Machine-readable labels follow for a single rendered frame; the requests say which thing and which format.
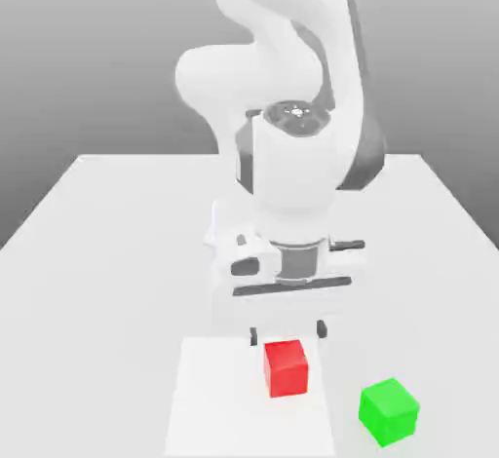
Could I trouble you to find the small red cube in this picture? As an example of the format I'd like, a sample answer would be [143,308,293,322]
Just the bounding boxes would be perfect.
[263,338,310,400]

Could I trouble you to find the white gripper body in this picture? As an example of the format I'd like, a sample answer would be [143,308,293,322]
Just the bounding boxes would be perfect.
[211,273,355,330]

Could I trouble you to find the small green cube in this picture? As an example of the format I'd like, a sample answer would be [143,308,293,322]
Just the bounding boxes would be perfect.
[357,377,421,449]

